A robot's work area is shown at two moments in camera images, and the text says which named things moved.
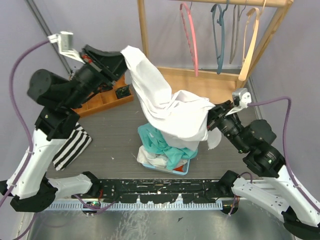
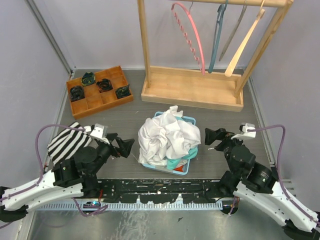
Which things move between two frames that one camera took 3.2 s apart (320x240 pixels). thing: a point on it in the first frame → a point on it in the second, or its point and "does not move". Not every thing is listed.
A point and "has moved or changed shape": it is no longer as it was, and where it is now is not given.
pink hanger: (193, 27) has moved or changed shape
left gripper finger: (116, 65) → (125, 146)
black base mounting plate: (158, 191) does not move
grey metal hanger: (236, 18) has moved or changed shape
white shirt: (182, 117) → (164, 137)
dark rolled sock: (123, 91) does not move
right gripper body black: (217, 117) → (226, 143)
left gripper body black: (95, 65) → (114, 150)
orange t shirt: (178, 168) does not move
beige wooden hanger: (245, 64) → (244, 39)
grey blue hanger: (222, 36) has moved or changed shape
